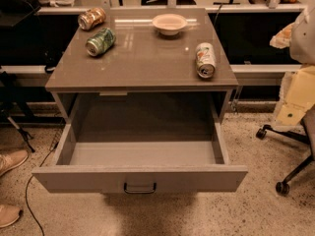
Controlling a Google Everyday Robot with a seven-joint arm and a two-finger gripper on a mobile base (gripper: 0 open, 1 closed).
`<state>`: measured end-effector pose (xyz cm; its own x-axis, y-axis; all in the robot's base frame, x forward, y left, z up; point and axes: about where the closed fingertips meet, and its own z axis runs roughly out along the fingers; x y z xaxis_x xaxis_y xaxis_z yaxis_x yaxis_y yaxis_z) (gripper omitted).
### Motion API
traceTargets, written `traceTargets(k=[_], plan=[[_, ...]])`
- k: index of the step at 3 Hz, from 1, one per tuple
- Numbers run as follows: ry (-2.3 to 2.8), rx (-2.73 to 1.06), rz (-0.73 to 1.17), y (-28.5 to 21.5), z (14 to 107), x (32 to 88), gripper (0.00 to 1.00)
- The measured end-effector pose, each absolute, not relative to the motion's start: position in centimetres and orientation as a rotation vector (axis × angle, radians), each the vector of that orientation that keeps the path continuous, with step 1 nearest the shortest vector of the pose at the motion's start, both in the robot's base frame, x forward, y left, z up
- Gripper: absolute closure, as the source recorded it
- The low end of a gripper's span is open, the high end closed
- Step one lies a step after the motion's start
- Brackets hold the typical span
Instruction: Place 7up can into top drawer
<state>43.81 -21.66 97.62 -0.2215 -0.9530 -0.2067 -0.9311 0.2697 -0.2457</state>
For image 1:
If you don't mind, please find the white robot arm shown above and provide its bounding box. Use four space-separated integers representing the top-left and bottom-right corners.
270 6 315 131

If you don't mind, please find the open grey top drawer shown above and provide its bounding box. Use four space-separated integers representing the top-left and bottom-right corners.
31 92 249 195

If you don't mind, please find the grey drawer cabinet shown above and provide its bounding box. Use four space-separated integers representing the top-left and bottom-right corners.
46 7 238 115

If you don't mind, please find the green soda can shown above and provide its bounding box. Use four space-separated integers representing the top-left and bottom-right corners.
86 28 116 57

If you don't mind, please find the orange brown soda can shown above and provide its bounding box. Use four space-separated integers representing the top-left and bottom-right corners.
78 7 106 30

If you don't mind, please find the white bowl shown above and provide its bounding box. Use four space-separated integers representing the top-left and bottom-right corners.
152 14 187 35

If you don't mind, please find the black tripod stand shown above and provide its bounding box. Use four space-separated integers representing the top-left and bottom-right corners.
0 72 35 152

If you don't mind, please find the beige shoe upper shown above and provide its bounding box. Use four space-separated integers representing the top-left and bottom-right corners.
0 150 29 176

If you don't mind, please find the beige shoe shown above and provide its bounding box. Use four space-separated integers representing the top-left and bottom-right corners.
0 205 22 228
0 150 29 176

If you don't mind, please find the beige shoe lower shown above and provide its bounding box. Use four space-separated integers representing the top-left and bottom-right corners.
0 205 22 228

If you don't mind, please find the black drawer handle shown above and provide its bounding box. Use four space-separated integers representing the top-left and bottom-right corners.
123 183 157 195

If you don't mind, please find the black floor cable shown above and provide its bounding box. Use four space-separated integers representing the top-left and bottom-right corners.
25 141 60 236

